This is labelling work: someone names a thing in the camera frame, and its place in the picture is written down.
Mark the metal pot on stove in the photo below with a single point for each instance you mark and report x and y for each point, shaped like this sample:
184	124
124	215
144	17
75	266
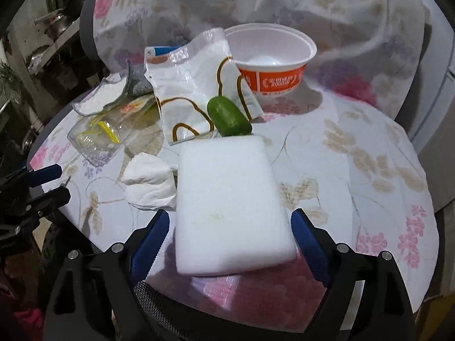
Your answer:
54	23

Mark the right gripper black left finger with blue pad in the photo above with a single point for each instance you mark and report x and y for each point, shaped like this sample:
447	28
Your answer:
93	297

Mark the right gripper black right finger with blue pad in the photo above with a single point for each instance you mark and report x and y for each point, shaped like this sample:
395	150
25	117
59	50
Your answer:
384	312

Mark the white orange instant noodle bowl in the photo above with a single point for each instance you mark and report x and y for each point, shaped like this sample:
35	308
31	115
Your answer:
271	57

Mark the crumpled white tissue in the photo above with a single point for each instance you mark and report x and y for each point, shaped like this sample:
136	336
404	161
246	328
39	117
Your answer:
150	183

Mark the clear plastic tray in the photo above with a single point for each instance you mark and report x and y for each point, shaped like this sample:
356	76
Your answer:
95	148

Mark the green cucumber piece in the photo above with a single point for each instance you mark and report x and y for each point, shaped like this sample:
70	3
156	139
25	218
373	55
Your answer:
227	118

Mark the white foam sponge block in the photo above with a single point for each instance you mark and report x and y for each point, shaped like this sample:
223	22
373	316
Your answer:
230	217

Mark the floral tablecloth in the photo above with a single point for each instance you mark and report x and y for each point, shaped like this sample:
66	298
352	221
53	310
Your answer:
335	149

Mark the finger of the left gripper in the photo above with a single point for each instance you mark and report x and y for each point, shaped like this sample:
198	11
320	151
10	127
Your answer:
45	204
44	175

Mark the grey knitted cloth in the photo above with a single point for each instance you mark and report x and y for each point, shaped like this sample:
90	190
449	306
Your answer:
136	82

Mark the yellow noodle snack wrapper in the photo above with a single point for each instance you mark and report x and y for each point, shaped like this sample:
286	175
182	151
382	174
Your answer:
118	121

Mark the white brown patterned plastic bag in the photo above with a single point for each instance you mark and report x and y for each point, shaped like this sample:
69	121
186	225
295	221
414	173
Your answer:
185	79

